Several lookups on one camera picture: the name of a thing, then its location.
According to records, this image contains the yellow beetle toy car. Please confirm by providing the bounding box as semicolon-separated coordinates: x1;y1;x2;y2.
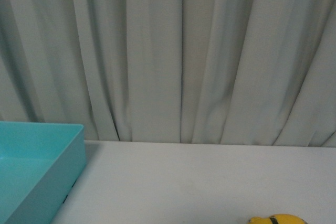
247;214;307;224

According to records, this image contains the pale grey pleated curtain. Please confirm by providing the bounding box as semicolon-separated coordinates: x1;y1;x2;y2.
1;0;335;147

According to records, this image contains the turquoise plastic storage tray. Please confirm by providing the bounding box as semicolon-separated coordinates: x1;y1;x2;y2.
1;121;86;223

